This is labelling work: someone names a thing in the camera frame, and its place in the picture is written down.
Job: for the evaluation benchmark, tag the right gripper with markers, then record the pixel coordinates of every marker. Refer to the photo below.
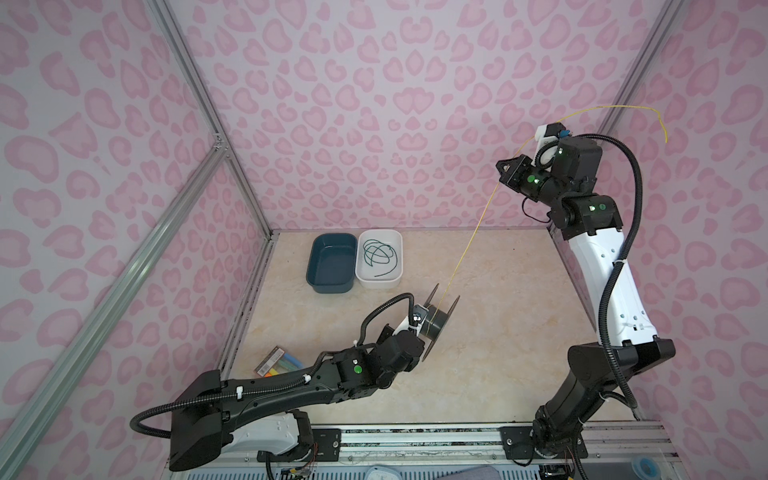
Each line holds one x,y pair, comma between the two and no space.
516,177

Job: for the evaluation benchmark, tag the dark grey spool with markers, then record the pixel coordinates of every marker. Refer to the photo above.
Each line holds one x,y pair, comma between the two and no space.
434,321

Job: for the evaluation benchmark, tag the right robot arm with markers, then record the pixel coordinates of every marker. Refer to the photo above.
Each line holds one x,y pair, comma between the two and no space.
562,176

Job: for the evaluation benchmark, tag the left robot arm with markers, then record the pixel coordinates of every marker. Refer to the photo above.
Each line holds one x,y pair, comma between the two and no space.
212,409

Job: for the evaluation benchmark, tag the white plastic bin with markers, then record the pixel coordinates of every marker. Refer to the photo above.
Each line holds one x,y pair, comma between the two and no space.
379,261

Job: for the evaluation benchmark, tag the dark teal plastic bin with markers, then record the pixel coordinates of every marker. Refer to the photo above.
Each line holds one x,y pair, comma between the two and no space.
331,266

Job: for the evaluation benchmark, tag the pack of highlighter markers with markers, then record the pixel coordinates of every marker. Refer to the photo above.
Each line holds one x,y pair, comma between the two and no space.
277,362

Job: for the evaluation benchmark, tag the blue tape roll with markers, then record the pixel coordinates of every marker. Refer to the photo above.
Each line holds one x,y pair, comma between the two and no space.
646,468

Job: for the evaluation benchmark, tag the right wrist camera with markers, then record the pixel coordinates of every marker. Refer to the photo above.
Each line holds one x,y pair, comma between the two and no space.
547,138

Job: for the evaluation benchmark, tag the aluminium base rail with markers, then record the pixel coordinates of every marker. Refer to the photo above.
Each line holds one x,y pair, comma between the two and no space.
604,450

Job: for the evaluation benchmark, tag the diagonal aluminium frame bar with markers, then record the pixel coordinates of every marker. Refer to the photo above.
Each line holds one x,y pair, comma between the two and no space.
40,412

